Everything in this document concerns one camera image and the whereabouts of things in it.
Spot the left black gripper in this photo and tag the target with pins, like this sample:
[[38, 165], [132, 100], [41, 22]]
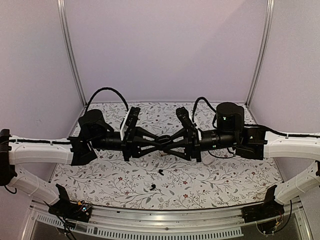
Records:
[[139, 141]]

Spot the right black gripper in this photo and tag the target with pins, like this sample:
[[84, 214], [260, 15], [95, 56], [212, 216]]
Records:
[[192, 147]]

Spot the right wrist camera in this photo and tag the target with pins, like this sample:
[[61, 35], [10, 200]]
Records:
[[195, 126]]

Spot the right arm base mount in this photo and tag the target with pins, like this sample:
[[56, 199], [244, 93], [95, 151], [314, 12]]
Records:
[[269, 208]]

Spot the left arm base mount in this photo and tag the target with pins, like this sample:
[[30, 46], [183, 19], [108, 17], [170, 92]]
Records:
[[64, 208]]

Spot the left aluminium frame post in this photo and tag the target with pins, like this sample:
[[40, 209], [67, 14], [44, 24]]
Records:
[[61, 7]]

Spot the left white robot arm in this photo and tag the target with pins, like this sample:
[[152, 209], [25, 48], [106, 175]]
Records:
[[95, 135]]

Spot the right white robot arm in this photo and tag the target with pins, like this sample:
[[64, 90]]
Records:
[[249, 141]]

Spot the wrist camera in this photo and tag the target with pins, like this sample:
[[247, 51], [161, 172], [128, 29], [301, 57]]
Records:
[[195, 126], [129, 121]]

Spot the white oval case lid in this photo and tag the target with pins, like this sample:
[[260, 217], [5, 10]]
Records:
[[208, 159]]

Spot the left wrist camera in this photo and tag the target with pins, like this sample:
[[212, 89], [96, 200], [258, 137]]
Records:
[[129, 121]]

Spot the black earbud charging case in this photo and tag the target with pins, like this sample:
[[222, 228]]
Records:
[[164, 140]]

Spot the front aluminium rail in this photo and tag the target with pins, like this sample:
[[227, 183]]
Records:
[[223, 223]]

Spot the aluminium frame post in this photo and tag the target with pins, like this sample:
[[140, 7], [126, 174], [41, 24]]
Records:
[[61, 7], [262, 51]]

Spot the right aluminium frame post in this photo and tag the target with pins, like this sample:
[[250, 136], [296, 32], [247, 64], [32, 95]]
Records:
[[262, 51]]

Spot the black earbud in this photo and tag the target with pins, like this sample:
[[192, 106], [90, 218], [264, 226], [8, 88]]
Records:
[[161, 172], [153, 187]]

